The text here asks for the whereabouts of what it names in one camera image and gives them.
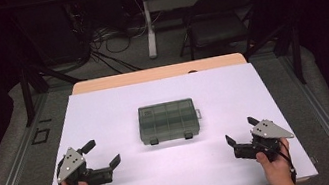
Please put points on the person's right hand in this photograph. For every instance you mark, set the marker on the person's right hand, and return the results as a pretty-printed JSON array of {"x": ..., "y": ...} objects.
[{"x": 278, "y": 169}]

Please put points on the clear grey plastic organiser box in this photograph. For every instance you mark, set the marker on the clear grey plastic organiser box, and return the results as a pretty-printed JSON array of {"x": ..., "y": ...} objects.
[{"x": 167, "y": 120}]

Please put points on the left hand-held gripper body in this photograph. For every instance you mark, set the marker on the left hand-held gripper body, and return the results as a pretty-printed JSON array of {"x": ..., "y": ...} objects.
[{"x": 70, "y": 162}]

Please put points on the black metal stand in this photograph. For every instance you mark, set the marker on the black metal stand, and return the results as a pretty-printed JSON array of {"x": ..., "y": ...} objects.
[
  {"x": 27, "y": 95},
  {"x": 296, "y": 53}
]

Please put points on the black folding chair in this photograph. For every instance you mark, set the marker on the black folding chair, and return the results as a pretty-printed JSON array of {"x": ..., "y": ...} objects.
[{"x": 217, "y": 26}]

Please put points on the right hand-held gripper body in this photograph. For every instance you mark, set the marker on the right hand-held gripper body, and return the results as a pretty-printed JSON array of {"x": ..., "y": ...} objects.
[{"x": 268, "y": 131}]

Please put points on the white table cover board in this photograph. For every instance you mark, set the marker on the white table cover board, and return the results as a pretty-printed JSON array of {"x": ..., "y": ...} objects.
[{"x": 179, "y": 171}]

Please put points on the white-legged background desk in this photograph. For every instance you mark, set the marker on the white-legged background desk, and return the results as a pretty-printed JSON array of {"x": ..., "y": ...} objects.
[{"x": 151, "y": 34}]

